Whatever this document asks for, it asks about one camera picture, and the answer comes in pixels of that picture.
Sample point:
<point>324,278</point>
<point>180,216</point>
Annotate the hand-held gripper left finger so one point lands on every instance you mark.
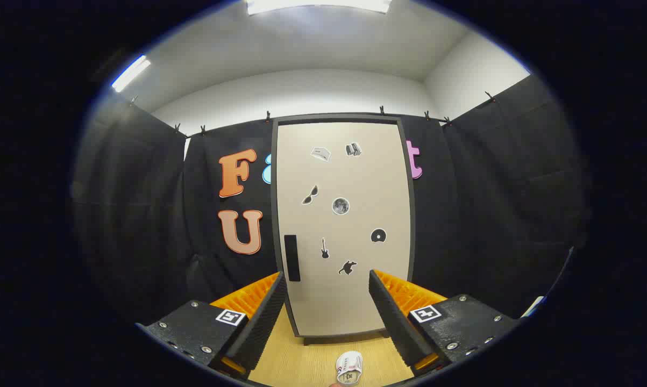
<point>264,328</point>

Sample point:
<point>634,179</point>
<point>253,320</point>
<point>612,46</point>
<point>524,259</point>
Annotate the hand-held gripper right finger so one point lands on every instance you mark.
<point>396,322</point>

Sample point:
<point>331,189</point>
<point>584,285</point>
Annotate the beige shoe cabinet door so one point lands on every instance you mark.
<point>350,301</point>

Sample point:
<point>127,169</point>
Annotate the white shoe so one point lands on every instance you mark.
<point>349,365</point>

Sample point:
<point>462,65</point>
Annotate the dark grey shoe cabinet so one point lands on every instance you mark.
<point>334,117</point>

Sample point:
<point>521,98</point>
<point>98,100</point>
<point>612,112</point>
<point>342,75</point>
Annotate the black backdrop cloth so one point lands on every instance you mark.
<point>490,215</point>

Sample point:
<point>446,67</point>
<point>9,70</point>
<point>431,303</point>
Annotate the narrow ceiling light strip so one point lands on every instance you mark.
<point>131,73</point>

